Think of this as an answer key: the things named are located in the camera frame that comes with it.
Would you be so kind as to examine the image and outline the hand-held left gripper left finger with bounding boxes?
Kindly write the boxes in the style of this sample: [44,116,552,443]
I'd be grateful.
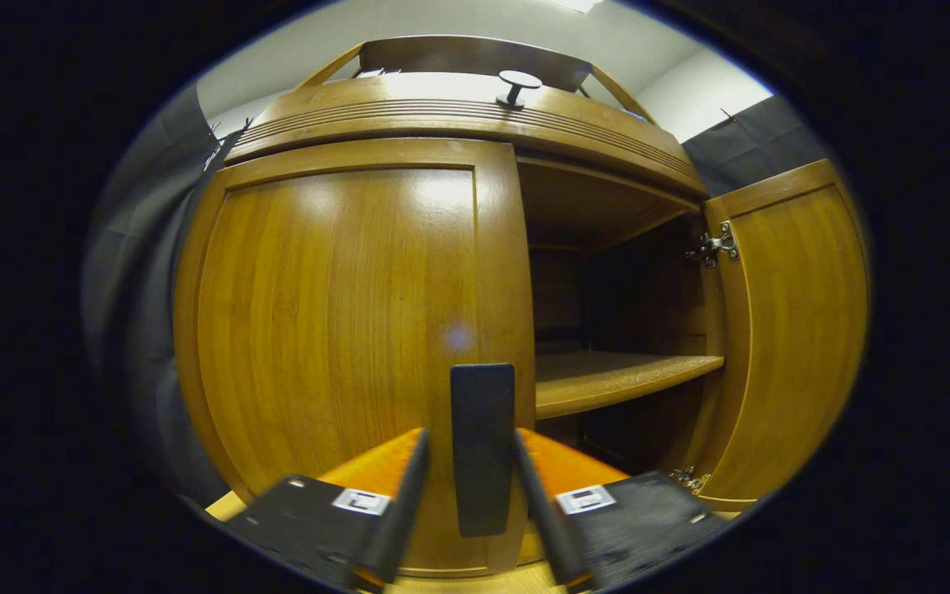
[223,427,432,591]

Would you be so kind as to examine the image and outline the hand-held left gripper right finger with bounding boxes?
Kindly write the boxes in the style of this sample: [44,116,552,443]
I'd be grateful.
[512,427,727,591]

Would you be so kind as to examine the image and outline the wooden shoe cabinet door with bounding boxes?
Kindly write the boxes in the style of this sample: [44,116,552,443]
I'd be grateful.
[685,158,870,512]
[172,136,538,578]

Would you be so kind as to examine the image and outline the wooden double-door shoe cabinet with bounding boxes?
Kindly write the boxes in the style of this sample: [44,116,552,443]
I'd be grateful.
[172,33,870,578]

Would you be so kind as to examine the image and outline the silver door hinge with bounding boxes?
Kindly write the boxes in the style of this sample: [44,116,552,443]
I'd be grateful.
[667,466,713,496]
[684,221,741,270]

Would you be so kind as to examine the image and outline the wooden inner cabinet shelf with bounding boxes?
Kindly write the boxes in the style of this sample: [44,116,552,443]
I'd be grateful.
[534,350,726,420]

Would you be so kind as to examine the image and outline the wooden cabinet drawer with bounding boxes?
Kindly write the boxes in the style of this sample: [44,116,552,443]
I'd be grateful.
[223,73,708,199]

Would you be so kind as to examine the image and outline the black round drawer knob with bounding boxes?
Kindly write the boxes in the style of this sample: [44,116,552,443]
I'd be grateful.
[496,70,543,110]

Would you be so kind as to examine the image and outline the black door handle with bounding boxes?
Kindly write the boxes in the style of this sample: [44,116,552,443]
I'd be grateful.
[450,363,517,539]

